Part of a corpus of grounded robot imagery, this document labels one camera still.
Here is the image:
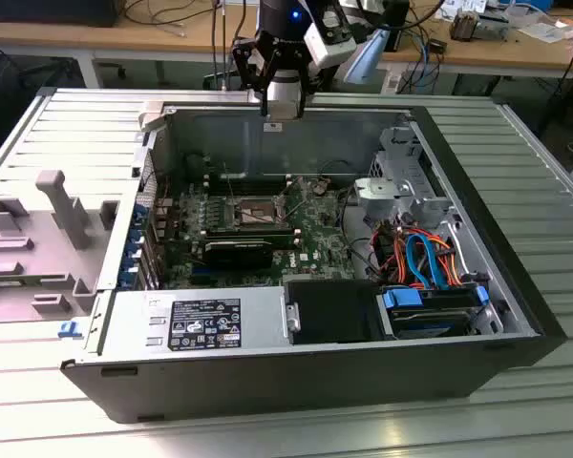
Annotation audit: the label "green motherboard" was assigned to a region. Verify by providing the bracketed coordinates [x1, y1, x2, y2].
[155, 166, 364, 290]

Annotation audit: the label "orange wire bundle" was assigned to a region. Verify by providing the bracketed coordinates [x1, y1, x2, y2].
[371, 222, 460, 288]

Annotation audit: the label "black graphics card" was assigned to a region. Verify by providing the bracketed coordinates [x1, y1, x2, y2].
[201, 238, 274, 271]

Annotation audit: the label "black upright box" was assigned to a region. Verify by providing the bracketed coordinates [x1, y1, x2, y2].
[383, 0, 411, 52]

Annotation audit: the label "metal CPU cooler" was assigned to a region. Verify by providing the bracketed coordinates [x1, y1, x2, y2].
[447, 10, 482, 43]

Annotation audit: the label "black computer tower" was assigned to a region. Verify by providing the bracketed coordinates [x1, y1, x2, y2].
[0, 0, 125, 29]

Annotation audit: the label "wooden desk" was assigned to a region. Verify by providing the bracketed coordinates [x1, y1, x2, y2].
[0, 0, 573, 92]

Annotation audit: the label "black and silver PC case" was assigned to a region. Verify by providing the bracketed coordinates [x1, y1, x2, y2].
[59, 88, 568, 425]

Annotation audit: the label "black RAM stick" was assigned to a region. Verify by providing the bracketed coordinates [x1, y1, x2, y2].
[203, 223, 301, 247]

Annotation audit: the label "small blue clip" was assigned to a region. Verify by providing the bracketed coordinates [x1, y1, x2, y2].
[56, 320, 84, 340]

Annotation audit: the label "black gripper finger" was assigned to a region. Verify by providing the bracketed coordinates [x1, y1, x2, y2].
[232, 35, 277, 117]
[276, 45, 312, 116]

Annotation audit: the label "grey parts rack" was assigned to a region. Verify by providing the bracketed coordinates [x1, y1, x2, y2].
[0, 169, 121, 326]

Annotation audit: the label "silver power supply unit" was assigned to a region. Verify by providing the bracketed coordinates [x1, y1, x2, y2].
[97, 285, 291, 358]

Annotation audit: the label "hard disk in blue carrier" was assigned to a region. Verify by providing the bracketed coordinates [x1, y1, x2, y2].
[381, 283, 489, 341]

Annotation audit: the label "CPU socket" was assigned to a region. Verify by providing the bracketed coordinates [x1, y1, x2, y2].
[228, 191, 290, 229]

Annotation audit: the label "silver drive cage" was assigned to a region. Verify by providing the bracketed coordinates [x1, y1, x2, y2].
[370, 124, 455, 228]

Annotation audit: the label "white paper sheets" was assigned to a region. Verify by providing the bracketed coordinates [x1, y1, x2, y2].
[518, 18, 573, 45]

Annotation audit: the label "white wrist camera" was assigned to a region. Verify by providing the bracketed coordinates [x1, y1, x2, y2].
[304, 8, 358, 69]

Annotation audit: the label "blue wire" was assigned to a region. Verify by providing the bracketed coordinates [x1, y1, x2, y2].
[404, 231, 454, 293]

